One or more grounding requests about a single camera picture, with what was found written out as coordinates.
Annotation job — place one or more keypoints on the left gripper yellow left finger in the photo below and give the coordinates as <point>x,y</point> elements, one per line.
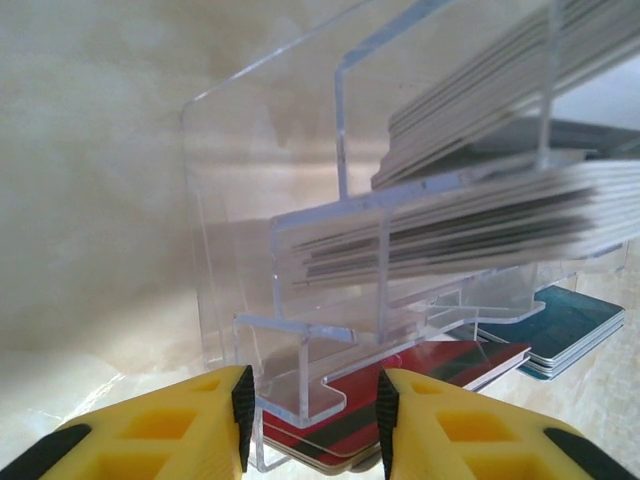
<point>150,435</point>

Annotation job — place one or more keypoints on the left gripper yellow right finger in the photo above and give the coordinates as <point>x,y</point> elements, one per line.
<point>475,435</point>

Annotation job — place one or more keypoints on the red black-striped card stack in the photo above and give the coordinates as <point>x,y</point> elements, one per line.
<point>450,365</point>

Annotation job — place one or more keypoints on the blue card stack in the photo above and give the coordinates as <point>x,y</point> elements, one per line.
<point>575,325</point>

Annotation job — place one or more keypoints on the white black-striped card stack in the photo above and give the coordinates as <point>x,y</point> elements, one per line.
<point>475,225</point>

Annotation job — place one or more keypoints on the clear acrylic card stand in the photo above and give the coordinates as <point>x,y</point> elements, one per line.
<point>225,175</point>

